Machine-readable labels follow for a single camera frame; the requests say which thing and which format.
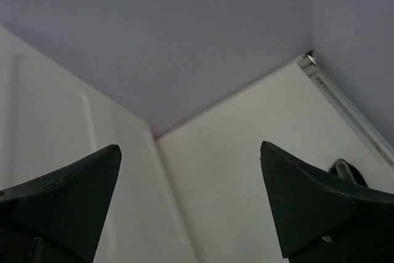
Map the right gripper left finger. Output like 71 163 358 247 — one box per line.
1 145 122 262

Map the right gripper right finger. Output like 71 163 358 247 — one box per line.
260 141 393 262

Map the white plastic drawer cabinet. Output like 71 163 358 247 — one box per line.
1 29 197 262

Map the black sneaker right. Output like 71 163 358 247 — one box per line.
328 159 369 187

